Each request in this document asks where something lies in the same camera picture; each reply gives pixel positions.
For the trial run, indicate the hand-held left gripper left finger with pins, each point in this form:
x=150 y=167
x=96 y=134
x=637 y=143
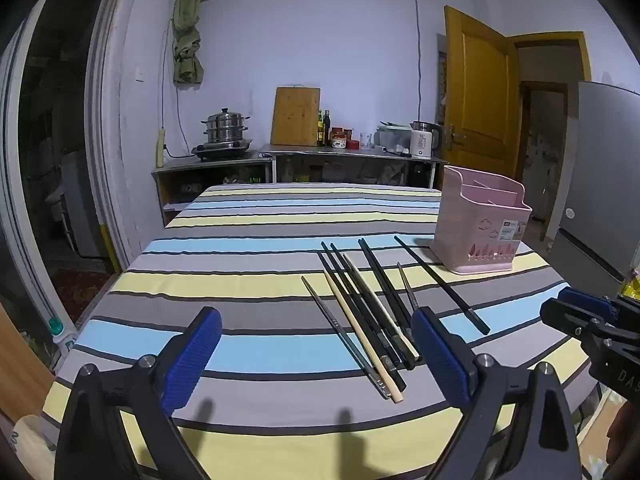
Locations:
x=192 y=355

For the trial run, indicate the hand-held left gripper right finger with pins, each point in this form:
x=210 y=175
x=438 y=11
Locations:
x=440 y=355

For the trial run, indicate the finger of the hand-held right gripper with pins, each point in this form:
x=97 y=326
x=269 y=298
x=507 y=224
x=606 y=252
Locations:
x=585 y=300
x=565 y=315

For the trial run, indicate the black chopstick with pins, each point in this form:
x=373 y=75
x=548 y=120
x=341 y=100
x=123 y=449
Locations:
x=375 y=310
x=386 y=285
x=365 y=310
x=350 y=301
x=380 y=285
x=442 y=285

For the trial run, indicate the wooden chopstick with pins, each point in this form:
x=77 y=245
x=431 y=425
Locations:
x=362 y=335
x=384 y=310

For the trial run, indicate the thin metal chopstick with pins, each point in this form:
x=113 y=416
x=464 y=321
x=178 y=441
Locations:
x=407 y=287
x=341 y=332

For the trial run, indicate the pink plastic utensil holder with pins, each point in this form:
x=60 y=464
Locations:
x=480 y=230

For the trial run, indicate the yellow oil bottle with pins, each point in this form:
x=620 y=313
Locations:
x=632 y=285

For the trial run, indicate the striped tablecloth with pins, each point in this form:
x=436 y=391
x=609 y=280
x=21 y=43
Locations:
x=250 y=320

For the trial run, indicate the grey refrigerator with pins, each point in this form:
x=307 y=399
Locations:
x=600 y=175

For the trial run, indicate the green-capped bottle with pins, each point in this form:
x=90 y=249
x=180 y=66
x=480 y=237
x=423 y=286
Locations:
x=56 y=329

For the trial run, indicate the low steel counter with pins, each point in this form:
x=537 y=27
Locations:
x=210 y=167

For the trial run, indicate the black induction cooker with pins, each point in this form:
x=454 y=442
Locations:
x=222 y=151

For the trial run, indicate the cream power strip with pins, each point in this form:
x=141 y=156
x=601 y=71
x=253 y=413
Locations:
x=160 y=147

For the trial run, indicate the white electric kettle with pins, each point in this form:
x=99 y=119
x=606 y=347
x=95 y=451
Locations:
x=424 y=140

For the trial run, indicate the steel kitchen table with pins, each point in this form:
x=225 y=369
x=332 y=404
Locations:
x=350 y=152

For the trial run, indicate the grey dish container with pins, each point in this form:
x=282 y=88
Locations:
x=392 y=135

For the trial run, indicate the yellow wooden door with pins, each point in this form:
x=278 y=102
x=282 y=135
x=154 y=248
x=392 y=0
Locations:
x=480 y=100

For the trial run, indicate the clear glass cup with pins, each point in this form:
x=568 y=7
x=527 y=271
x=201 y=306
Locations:
x=367 y=141

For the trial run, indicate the steel steamer pot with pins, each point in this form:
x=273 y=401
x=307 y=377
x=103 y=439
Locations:
x=225 y=127

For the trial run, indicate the red-lidded jar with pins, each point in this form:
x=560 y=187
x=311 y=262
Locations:
x=339 y=139

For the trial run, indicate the dark glass bottle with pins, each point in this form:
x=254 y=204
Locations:
x=327 y=127
x=320 y=130

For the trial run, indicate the wooden cutting board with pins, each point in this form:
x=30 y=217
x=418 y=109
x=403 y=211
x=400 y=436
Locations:
x=295 y=117

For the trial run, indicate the sliding glass door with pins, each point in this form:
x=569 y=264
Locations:
x=50 y=135

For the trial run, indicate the green hanging cloth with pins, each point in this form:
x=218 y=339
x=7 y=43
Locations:
x=186 y=35

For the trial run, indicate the wall calendar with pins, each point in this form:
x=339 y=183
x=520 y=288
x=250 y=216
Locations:
x=441 y=80

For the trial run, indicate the yellow door frame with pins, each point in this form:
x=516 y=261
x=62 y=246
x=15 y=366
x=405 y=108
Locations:
x=550 y=38

